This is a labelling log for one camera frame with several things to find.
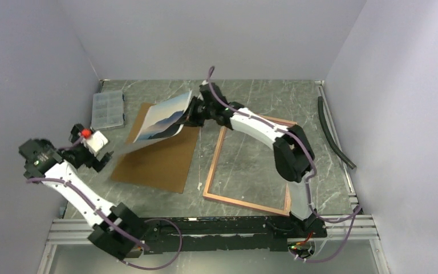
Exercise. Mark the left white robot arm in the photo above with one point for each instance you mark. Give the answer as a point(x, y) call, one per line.
point(75, 189)

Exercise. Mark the wooden picture frame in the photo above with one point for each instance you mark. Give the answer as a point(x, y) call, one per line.
point(211, 174)

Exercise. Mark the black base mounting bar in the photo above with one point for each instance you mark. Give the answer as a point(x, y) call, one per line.
point(186, 234)

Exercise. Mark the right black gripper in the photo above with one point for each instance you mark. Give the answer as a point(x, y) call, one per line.
point(189, 118)

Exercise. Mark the brown frame backing board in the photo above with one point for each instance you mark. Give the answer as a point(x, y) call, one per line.
point(163, 165)

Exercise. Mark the clear acrylic sheet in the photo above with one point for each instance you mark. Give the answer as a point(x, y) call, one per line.
point(249, 166)

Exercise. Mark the clear plastic organizer box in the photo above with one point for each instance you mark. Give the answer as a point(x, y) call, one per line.
point(108, 110)

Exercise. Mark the aluminium rail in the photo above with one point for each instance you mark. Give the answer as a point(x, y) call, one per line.
point(76, 231)

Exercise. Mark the landscape photo print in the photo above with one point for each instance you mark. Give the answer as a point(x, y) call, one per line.
point(162, 120)

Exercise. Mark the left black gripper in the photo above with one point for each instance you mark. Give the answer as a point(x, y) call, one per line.
point(94, 162)

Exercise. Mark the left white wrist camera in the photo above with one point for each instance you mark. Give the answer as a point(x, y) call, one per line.
point(94, 141)

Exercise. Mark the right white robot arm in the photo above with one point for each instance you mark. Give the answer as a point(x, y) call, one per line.
point(293, 155)

